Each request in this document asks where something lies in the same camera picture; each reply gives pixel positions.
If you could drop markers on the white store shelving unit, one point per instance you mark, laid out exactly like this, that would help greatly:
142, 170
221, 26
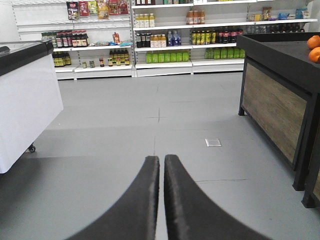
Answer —
34, 17

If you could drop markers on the green drink pack row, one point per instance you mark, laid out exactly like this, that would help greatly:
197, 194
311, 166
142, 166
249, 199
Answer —
222, 53

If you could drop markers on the upper orange fruit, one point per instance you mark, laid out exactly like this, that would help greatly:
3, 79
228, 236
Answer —
313, 42

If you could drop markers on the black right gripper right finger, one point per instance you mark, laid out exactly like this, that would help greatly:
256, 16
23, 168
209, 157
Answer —
191, 215

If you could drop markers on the yellow juice bottle group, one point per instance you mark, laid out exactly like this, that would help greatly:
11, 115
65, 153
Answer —
148, 39

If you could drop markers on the wooden black-framed display stand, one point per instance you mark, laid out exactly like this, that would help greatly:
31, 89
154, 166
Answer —
280, 92

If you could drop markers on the dark soy bottle group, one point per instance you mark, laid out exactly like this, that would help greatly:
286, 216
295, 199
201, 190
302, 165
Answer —
67, 38

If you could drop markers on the lower orange fruit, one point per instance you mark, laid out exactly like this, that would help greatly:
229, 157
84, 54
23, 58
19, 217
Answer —
314, 55

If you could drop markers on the orange juice bottle group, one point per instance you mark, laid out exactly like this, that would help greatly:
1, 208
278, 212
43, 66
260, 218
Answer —
195, 17

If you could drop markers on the blue sports drink bottles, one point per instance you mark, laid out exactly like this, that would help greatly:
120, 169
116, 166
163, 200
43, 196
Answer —
173, 38

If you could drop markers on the far white chest freezer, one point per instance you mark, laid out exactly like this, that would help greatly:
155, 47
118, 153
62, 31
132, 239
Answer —
30, 97

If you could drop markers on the orange fruit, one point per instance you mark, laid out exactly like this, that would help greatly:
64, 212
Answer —
314, 55
313, 42

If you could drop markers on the red snack pouch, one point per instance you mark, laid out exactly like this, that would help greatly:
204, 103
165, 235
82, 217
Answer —
116, 38

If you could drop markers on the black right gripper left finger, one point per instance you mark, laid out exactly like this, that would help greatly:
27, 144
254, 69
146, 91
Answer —
134, 215

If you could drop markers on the middle steel floor plate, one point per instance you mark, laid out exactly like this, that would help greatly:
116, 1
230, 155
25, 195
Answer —
213, 142

